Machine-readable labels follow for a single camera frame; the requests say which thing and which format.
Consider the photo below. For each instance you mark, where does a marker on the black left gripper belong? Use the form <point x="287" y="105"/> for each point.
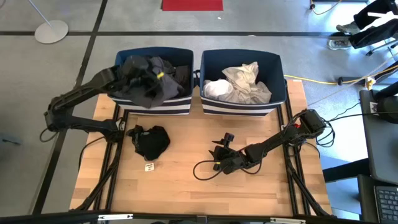
<point x="146" y="73"/>

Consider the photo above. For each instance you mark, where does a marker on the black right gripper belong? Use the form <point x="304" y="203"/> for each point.
<point x="231" y="160"/>

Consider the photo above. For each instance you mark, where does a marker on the dark grey garment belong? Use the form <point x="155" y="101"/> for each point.
<point x="149" y="98"/>

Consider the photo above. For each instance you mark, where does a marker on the black garment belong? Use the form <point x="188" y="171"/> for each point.
<point x="152" y="144"/>
<point x="183" y="77"/>

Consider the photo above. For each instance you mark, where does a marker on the white fleece cloth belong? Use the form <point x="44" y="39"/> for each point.
<point x="217" y="88"/>

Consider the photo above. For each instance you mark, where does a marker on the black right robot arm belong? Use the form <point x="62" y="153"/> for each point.
<point x="273" y="143"/>

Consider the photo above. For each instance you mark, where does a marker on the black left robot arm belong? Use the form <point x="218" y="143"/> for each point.
<point x="77" y="90"/>

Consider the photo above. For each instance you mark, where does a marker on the navy white striped fabric bin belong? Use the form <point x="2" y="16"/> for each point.
<point x="155" y="109"/>
<point x="236" y="109"/>

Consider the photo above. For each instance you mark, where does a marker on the small white paper tag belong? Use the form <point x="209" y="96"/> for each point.
<point x="149" y="167"/>

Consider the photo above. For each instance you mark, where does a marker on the beige garment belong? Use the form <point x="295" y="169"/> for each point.
<point x="242" y="76"/>

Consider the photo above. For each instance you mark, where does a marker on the red floor mat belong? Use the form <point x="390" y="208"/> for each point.
<point x="192" y="4"/>

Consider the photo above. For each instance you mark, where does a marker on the grey round stand base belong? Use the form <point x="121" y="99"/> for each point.
<point x="51" y="31"/>

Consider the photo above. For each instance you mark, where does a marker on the black desk support bar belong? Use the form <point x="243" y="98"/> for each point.
<point x="342" y="171"/>

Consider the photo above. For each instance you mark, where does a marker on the grey desk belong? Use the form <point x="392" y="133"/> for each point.
<point x="379" y="149"/>

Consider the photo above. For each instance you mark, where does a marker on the black crossbar with silver brackets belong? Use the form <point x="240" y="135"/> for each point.
<point x="62" y="217"/>

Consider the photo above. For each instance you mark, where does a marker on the black desk equipment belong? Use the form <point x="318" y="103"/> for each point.
<point x="388" y="109"/>

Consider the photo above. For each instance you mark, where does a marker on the black laptop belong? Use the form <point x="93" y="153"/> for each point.
<point x="388" y="202"/>

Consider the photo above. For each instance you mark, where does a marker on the person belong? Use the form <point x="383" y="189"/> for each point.
<point x="370" y="34"/>

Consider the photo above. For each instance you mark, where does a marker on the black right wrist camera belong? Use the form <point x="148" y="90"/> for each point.
<point x="228" y="139"/>

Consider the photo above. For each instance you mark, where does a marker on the black aluminium frame rail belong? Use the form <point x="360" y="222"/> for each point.
<point x="293" y="174"/>
<point x="112" y="174"/>

